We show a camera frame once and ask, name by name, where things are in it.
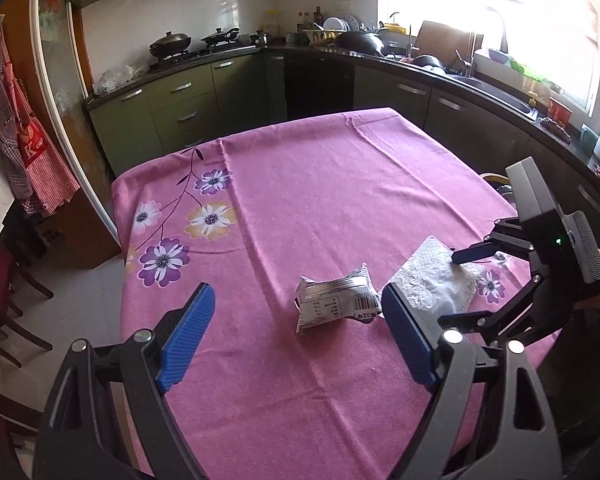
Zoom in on dark kitchen base cabinets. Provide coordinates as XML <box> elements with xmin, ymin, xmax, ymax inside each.
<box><xmin>264</xmin><ymin>46</ymin><xmax>600</xmax><ymax>271</ymax></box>

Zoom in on black pan on counter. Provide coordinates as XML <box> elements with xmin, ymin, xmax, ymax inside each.
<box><xmin>332</xmin><ymin>30</ymin><xmax>384</xmax><ymax>58</ymax></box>

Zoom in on white snack wrapper packet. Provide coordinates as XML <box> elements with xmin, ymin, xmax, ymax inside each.
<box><xmin>294</xmin><ymin>263</ymin><xmax>381</xmax><ymax>333</ymax></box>

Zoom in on pink floral tablecloth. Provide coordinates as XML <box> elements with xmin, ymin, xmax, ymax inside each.
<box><xmin>114</xmin><ymin>108</ymin><xmax>513</xmax><ymax>479</ymax></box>

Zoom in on stainless steel sink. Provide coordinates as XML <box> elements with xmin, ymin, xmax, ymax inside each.
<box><xmin>451</xmin><ymin>75</ymin><xmax>538</xmax><ymax>120</ymax></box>

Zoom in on wooden cutting board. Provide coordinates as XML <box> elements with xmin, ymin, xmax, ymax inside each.
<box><xmin>415</xmin><ymin>21</ymin><xmax>484</xmax><ymax>65</ymax></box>

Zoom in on metal kitchen faucet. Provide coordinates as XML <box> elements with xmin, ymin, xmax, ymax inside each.
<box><xmin>454</xmin><ymin>32</ymin><xmax>483</xmax><ymax>77</ymax></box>

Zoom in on black wok on stove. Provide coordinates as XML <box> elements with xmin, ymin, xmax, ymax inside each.
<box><xmin>149</xmin><ymin>32</ymin><xmax>192</xmax><ymax>60</ymax></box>

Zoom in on red checkered apron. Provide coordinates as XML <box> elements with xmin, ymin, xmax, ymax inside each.
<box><xmin>0</xmin><ymin>25</ymin><xmax>80</xmax><ymax>217</ymax></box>

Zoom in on green side cabinets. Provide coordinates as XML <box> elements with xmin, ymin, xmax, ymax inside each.
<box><xmin>86</xmin><ymin>47</ymin><xmax>270</xmax><ymax>176</ymax></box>

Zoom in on yellow rimmed trash bin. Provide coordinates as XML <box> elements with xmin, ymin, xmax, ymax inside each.
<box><xmin>480</xmin><ymin>172</ymin><xmax>516</xmax><ymax>209</ymax></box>

